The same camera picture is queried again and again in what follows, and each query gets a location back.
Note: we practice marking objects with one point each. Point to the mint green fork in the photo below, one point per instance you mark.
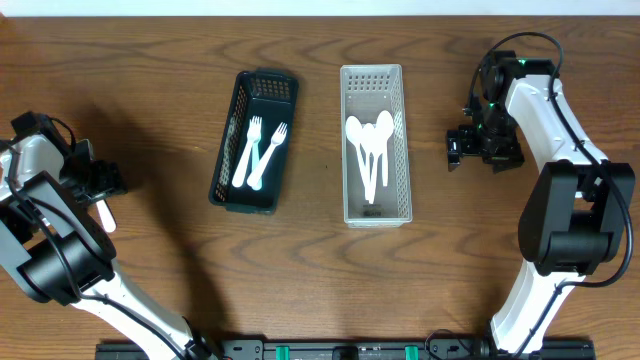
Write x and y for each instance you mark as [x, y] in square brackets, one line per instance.
[256, 184]

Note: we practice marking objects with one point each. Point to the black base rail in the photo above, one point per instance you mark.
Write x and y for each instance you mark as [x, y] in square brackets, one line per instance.
[439, 348]

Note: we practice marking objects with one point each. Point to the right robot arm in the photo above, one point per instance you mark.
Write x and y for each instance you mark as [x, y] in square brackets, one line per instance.
[578, 209]

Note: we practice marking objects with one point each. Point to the black perforated plastic basket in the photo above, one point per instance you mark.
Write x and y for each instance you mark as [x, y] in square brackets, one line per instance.
[272, 95]

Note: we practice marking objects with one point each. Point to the white wooden fork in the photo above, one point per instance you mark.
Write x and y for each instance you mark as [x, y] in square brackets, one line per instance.
[253, 136]
[277, 139]

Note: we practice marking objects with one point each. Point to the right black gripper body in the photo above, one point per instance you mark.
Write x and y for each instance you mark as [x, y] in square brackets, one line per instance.
[496, 140]

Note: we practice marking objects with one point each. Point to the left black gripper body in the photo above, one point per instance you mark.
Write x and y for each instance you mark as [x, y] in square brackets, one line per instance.
[107, 180]

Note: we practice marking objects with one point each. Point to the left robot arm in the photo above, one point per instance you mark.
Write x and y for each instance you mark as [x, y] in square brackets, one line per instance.
[55, 244]

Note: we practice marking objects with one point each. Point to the white wooden spoon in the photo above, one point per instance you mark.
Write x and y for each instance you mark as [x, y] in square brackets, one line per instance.
[106, 216]

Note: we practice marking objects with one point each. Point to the white plastic spoon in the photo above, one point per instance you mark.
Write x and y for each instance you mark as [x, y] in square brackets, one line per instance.
[353, 134]
[376, 165]
[386, 119]
[367, 132]

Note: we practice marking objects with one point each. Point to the clear perforated plastic basket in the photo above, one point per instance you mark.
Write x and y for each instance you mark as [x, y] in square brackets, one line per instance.
[366, 90]

